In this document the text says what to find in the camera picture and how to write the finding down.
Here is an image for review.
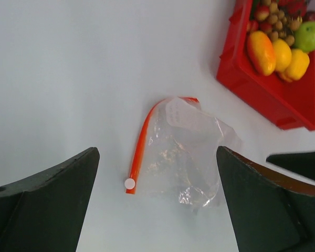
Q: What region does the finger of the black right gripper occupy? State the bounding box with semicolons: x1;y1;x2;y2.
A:
266;152;315;181

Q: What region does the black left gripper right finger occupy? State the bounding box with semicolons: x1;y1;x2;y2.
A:
216;146;315;251

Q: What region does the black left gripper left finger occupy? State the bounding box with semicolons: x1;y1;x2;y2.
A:
0;147;100;251

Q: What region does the clear zip bag orange zipper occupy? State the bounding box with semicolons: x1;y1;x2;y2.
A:
124;97;242;209

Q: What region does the orange yellow mango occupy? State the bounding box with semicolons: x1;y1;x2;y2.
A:
246;30;276;76

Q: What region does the red plastic tray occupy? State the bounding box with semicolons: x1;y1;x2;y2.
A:
216;1;315;131

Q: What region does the yellow bell pepper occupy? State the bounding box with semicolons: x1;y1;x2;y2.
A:
279;49;310;82

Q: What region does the yellow lemon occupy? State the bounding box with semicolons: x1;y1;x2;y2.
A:
272;39;292;72

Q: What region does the green apple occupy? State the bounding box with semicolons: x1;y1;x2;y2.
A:
293;21;315;53

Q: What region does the dark plum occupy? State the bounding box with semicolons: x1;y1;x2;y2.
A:
303;10;315;22

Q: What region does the red lychee cluster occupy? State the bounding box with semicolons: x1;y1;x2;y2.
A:
246;5;270;33

